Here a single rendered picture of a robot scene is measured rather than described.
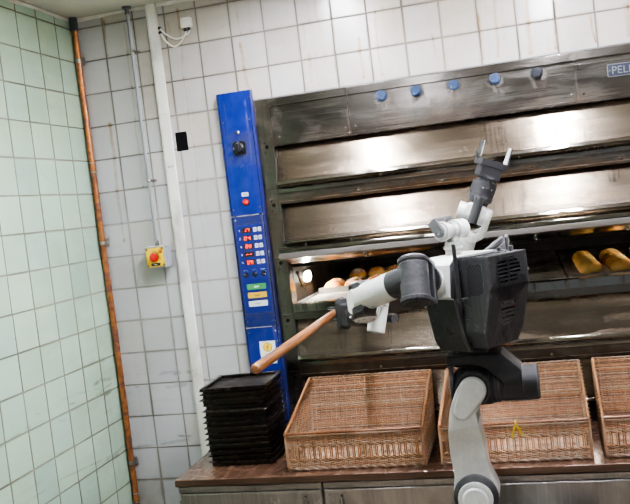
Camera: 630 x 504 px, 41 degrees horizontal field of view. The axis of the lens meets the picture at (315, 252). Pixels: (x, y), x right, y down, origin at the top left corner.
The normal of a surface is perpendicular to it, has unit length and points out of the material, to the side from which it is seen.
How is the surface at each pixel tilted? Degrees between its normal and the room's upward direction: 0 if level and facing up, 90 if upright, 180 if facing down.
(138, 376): 90
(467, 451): 90
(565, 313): 70
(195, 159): 90
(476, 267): 90
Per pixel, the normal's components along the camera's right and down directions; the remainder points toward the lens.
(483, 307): -0.75, 0.12
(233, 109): -0.24, 0.08
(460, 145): -0.26, -0.26
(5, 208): 0.96, -0.10
